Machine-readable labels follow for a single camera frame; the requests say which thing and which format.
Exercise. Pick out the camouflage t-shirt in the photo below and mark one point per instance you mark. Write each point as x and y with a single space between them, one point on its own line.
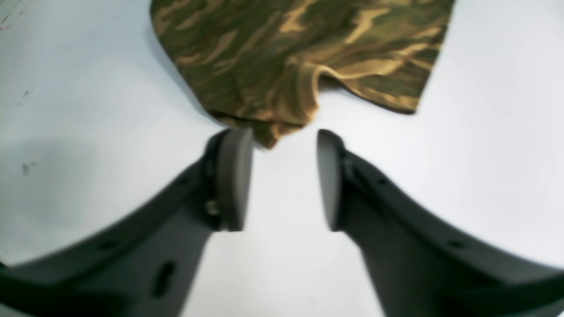
258 63

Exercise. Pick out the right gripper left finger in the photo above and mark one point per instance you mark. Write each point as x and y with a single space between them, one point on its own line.
143 265

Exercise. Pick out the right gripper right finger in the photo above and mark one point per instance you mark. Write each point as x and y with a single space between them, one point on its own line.
419 265

